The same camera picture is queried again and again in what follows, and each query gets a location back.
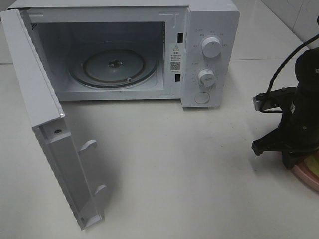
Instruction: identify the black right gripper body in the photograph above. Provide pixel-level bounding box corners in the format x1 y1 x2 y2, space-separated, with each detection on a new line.
278 99 319 152

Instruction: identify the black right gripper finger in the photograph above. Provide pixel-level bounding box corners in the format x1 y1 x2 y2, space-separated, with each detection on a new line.
251 128 287 156
283 151 306 170

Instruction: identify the pink round plate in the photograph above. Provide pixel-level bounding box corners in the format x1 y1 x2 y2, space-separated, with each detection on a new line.
291 157 319 192

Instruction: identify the round white door button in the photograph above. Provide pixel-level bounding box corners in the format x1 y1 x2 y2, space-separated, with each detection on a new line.
194 92 210 104

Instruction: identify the sandwich with white bread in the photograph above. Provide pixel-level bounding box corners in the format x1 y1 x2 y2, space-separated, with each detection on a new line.
304 153 319 176

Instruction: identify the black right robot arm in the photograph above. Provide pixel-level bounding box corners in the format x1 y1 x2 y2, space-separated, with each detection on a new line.
252 48 319 169

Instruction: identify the white lower microwave knob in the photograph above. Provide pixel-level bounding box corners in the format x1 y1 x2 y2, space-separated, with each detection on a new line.
197 69 216 88

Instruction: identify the white microwave knob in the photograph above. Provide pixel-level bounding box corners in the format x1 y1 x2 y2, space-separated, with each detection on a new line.
201 35 222 58
197 69 216 88

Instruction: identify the white upper microwave knob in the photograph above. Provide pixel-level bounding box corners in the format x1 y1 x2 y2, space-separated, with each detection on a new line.
201 35 222 58

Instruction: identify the white microwave oven body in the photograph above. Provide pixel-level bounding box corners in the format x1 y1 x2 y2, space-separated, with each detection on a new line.
7 0 240 107

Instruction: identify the glass microwave turntable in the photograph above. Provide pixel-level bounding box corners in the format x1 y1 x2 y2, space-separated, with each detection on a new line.
69 49 158 89

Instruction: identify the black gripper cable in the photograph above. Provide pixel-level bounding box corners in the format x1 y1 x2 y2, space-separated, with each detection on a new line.
259 33 319 113

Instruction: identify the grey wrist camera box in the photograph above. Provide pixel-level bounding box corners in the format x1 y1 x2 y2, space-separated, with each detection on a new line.
253 87 297 111

